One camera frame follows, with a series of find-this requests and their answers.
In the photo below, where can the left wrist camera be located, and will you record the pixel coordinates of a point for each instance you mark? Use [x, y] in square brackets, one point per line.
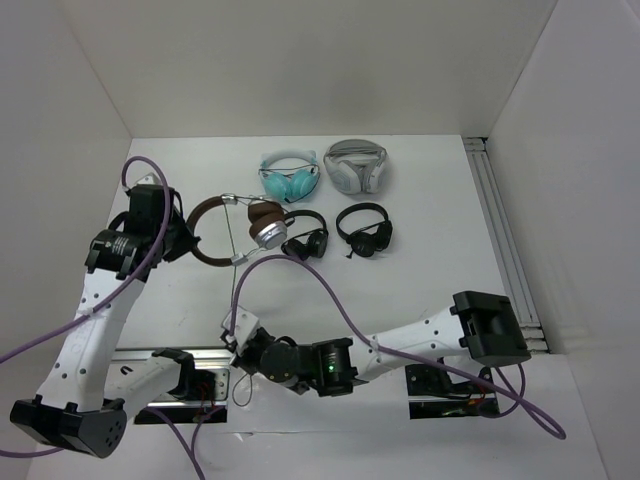
[149, 179]

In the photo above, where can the aluminium rail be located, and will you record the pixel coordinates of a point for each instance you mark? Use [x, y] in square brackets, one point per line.
[202, 356]
[509, 261]

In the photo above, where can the teal headphones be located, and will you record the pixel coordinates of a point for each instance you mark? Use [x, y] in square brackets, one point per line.
[289, 184]

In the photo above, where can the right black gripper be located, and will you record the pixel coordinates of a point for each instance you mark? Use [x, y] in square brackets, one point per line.
[240, 359]

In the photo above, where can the aluminium rail front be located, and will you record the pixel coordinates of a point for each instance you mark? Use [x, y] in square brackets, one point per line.
[202, 356]

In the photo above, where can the aluminium rail right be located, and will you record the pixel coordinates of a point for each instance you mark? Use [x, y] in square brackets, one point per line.
[509, 261]

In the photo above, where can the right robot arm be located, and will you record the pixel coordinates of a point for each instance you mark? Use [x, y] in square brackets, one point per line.
[480, 326]

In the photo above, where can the black headphones right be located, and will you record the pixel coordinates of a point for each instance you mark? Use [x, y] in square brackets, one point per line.
[368, 240]

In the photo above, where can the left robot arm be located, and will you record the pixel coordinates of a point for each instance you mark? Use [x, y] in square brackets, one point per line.
[80, 407]

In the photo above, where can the black headphones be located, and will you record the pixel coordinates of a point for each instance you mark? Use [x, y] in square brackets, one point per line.
[368, 240]
[310, 244]

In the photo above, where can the grey white headphones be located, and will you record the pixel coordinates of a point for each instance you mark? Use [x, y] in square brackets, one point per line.
[356, 166]

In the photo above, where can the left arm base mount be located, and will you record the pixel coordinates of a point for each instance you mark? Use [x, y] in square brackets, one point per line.
[205, 400]

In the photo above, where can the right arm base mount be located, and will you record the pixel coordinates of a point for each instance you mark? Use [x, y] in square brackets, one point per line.
[433, 394]

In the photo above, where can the black headphones left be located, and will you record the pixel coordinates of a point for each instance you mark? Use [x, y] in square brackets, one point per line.
[310, 244]

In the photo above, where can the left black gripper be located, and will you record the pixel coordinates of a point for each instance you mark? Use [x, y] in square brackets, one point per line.
[188, 239]

